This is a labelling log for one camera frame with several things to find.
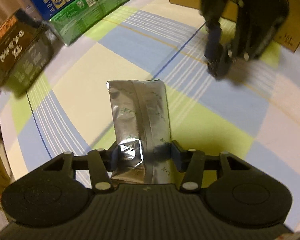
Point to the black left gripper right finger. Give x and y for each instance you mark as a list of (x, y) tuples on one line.
[(191, 164)]

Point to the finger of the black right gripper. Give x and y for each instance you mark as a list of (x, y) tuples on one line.
[(219, 64), (213, 49)]

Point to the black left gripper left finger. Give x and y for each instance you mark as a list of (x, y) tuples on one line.
[(100, 163)]

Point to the silver foil pouch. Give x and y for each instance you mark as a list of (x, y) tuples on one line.
[(142, 130)]

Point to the checkered tablecloth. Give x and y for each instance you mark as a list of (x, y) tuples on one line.
[(254, 113)]

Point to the green wrapped box pack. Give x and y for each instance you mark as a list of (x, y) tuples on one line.
[(79, 16)]

